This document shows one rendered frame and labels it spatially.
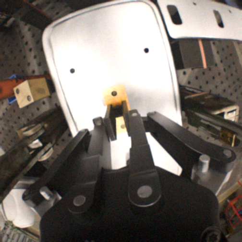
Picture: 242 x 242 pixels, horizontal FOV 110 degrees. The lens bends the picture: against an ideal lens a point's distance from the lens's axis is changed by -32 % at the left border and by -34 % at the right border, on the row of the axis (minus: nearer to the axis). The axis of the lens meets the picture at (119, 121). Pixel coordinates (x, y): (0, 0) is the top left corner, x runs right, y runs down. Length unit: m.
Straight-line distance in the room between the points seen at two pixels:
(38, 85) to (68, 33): 0.10
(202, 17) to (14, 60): 0.75
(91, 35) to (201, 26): 0.21
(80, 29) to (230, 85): 0.75
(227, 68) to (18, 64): 1.08
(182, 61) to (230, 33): 0.16
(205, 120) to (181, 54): 0.13
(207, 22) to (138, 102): 0.23
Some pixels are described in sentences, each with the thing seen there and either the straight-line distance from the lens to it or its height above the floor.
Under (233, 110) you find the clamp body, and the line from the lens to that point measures 0.29.
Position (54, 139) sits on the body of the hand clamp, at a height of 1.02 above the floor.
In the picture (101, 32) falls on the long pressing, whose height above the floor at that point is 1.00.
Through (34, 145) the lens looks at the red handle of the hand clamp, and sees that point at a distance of 0.22.
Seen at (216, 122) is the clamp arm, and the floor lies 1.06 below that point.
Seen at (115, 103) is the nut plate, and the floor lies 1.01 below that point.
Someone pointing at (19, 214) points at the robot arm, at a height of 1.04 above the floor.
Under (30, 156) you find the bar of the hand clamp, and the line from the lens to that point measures 0.21.
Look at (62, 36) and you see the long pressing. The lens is 0.25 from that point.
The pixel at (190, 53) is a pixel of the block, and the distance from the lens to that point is 0.28.
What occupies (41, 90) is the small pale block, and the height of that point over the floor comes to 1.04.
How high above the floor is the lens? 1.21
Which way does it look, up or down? 69 degrees down
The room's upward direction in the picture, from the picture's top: 178 degrees clockwise
